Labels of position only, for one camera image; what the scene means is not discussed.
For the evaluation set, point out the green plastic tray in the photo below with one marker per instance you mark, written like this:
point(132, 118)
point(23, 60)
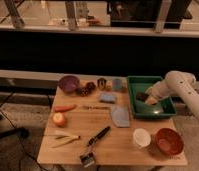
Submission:
point(139, 84)

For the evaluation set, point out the purple bowl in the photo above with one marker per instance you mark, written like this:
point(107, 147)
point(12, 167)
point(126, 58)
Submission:
point(69, 83)

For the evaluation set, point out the red yellow apple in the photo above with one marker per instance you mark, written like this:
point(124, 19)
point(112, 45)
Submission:
point(59, 119)

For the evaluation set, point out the blue cup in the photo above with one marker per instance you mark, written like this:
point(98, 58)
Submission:
point(117, 84)

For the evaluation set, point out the grey blue cloth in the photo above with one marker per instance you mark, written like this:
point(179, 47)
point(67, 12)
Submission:
point(120, 116)

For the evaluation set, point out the red bowl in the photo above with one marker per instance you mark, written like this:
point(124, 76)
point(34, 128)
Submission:
point(169, 141)

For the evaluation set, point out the black handled brush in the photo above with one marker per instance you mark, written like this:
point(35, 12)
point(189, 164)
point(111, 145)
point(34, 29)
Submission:
point(88, 158)

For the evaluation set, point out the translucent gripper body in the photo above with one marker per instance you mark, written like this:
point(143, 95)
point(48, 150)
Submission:
point(150, 100)

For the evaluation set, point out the black eraser block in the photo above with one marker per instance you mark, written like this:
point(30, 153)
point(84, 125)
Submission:
point(141, 96)

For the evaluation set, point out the dark red grapes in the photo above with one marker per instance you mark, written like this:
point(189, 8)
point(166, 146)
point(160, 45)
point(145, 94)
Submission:
point(86, 90)

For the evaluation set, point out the small metal cup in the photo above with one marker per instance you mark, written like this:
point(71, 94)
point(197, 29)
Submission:
point(101, 83)

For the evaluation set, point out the thin metal fork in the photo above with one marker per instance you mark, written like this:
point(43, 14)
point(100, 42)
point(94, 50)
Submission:
point(95, 107)

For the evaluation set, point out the orange carrot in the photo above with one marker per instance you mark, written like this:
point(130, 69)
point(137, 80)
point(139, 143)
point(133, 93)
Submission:
point(64, 108)

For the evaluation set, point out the wooden table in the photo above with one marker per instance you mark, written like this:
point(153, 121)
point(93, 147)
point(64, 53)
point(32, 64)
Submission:
point(115, 148)

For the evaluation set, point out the blue sponge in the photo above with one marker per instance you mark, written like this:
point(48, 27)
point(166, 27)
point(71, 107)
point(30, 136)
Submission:
point(107, 98)

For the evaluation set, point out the white cup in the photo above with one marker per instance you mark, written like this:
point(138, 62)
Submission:
point(141, 138)

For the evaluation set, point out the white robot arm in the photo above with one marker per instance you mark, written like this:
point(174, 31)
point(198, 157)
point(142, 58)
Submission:
point(175, 82)

